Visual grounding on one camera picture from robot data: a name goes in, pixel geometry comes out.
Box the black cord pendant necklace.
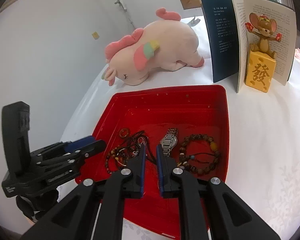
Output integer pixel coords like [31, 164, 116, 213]
[104, 129, 157, 175]

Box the wall pipe fixture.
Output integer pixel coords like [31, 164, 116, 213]
[114, 0, 136, 30]

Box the silver wristwatch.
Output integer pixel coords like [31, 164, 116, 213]
[160, 128, 178, 157]

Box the yellow wall socket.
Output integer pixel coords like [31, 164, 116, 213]
[92, 31, 100, 40]

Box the red tin tray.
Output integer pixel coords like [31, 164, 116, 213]
[74, 84, 230, 239]

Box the pink unicorn plush toy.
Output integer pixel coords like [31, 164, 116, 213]
[102, 8, 204, 86]

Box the open standing book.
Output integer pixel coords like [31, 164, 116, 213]
[200, 0, 297, 89]

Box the mouse figurine on yellow block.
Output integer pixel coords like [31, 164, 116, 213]
[245, 12, 282, 93]

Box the brown wooden bead bracelet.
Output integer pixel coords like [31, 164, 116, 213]
[177, 133, 221, 176]

